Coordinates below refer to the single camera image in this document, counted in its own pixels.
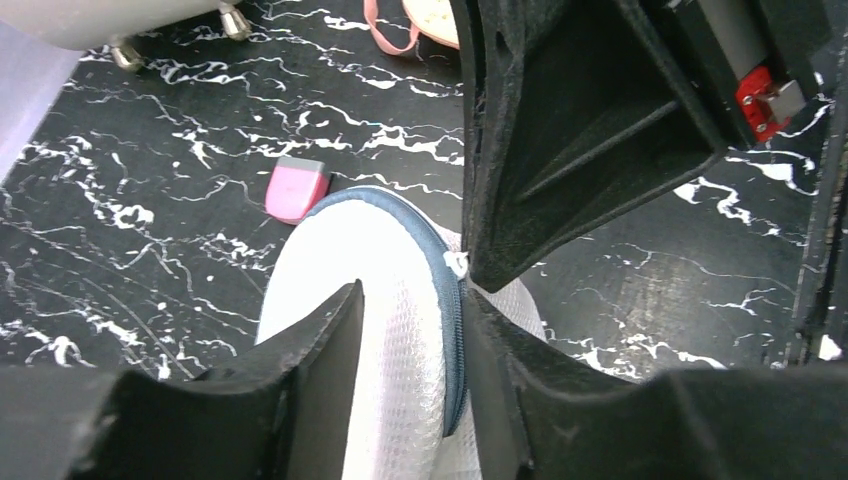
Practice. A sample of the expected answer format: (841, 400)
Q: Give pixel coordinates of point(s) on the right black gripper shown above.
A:
(739, 266)

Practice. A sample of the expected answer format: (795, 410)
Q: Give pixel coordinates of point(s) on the floral mesh laundry pouch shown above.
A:
(431, 18)

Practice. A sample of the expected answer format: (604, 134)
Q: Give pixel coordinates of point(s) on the white mesh laundry bag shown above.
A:
(410, 416)

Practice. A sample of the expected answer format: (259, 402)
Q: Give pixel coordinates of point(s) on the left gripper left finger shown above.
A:
(279, 411)

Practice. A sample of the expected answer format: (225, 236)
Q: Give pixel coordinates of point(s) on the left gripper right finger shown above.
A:
(539, 414)

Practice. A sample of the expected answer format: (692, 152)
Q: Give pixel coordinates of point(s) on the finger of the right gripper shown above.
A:
(575, 112)

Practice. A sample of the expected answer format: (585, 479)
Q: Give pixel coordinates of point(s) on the round white drawer cabinet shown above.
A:
(85, 24)

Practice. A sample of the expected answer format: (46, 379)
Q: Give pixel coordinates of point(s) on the pink eraser block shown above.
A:
(295, 186)

